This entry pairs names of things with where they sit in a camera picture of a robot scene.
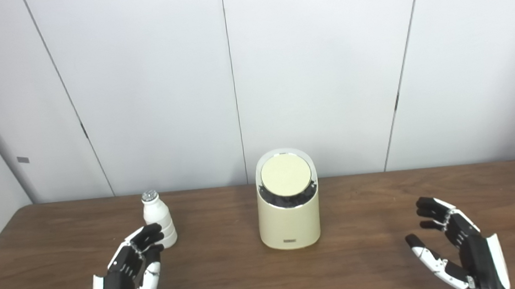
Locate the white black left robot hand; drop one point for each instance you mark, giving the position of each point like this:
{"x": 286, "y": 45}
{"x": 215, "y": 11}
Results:
{"x": 121, "y": 284}

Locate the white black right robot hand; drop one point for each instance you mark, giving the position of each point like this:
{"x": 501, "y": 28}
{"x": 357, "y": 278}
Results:
{"x": 475, "y": 256}

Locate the small white plastic bottle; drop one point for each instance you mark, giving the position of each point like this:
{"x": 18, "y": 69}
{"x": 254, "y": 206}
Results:
{"x": 156, "y": 214}

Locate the cream-colored bin body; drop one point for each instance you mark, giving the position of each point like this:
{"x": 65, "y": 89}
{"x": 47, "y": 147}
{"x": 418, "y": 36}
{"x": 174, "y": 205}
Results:
{"x": 289, "y": 224}

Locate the cream round bin lid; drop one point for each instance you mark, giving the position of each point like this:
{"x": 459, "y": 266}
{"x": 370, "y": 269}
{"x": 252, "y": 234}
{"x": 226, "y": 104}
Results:
{"x": 285, "y": 174}

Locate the black bin liner bag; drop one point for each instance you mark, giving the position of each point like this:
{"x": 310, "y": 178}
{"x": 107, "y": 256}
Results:
{"x": 285, "y": 201}

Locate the black panel hinge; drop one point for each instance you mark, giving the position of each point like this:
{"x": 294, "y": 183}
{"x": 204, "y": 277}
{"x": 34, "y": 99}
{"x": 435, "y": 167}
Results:
{"x": 84, "y": 130}
{"x": 396, "y": 102}

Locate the small grey wall label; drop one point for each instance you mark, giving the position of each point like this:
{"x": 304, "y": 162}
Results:
{"x": 23, "y": 159}

